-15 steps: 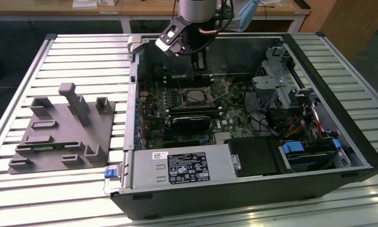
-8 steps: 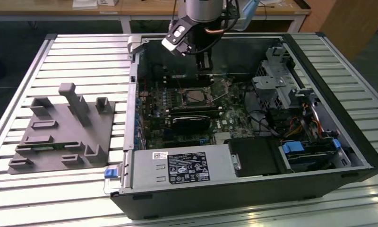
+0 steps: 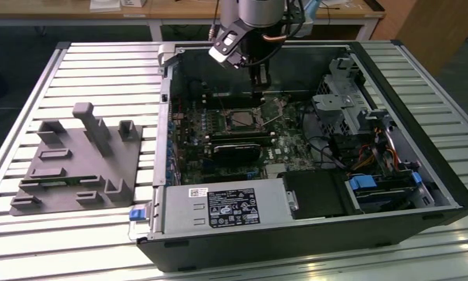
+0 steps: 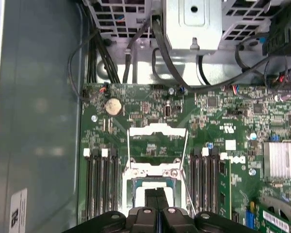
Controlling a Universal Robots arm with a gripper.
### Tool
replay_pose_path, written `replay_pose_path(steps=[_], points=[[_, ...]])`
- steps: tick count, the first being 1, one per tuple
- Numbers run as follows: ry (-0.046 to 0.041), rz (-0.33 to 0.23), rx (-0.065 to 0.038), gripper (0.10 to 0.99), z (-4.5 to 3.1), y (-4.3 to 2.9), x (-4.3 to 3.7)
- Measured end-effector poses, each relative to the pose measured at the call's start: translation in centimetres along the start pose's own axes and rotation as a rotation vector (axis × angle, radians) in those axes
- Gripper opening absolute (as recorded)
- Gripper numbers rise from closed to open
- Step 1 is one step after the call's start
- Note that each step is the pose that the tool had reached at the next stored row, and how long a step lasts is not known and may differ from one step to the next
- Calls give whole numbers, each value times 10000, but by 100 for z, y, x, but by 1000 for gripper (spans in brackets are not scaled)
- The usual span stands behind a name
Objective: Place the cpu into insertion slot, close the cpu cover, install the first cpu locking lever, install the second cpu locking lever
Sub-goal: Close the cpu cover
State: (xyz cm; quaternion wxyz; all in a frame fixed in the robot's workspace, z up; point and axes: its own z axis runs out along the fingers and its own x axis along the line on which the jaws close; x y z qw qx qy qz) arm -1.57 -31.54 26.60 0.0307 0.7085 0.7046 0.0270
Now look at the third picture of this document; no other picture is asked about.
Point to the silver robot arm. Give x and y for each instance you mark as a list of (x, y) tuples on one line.
[(259, 11)]

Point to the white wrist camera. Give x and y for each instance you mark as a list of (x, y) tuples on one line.
[(227, 41)]

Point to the wooden desk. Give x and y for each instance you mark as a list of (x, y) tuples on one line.
[(61, 11)]

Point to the wooden cabinet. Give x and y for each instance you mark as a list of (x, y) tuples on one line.
[(432, 29)]

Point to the black graphics card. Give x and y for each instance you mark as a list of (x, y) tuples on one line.
[(236, 152)]

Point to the silver CPU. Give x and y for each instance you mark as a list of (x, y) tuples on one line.
[(243, 118)]

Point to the green motherboard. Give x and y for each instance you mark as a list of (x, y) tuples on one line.
[(288, 149)]

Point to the small white box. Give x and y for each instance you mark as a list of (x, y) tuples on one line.
[(132, 3)]

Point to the blue disk carrier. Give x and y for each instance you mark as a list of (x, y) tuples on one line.
[(360, 183)]

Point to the installed RAM stick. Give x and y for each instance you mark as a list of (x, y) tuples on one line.
[(240, 136)]

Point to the black plastic housing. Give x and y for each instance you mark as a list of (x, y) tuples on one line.
[(316, 193)]

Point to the grey power supply unit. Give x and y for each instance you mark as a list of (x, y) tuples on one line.
[(179, 210)]

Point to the grey metal drive cage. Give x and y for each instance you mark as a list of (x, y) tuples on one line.
[(327, 105)]

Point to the green RAM stick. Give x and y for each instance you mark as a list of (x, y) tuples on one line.
[(59, 182)]

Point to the white paper box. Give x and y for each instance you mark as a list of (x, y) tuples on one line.
[(105, 5)]

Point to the grey parts rack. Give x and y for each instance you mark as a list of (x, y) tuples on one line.
[(81, 164)]

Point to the silver chipset heat sink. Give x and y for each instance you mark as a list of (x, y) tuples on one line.
[(275, 170)]

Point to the black open PC case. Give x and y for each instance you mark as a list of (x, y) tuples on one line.
[(257, 248)]

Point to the blue plastic latch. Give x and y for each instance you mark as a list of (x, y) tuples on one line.
[(416, 179)]

